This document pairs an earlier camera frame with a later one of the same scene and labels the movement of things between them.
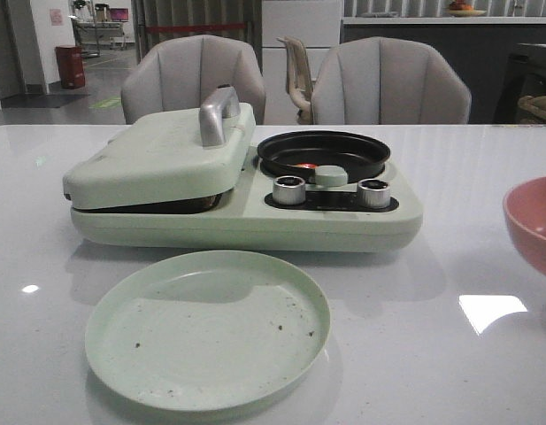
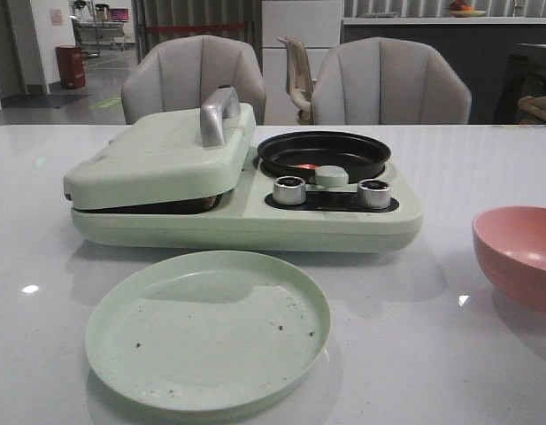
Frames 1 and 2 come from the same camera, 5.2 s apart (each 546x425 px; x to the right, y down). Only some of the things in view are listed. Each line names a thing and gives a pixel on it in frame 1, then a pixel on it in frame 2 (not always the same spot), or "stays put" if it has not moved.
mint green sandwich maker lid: (181, 153) stays put
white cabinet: (318, 25) stays put
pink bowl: (529, 207) → (517, 248)
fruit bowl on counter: (461, 8) stays put
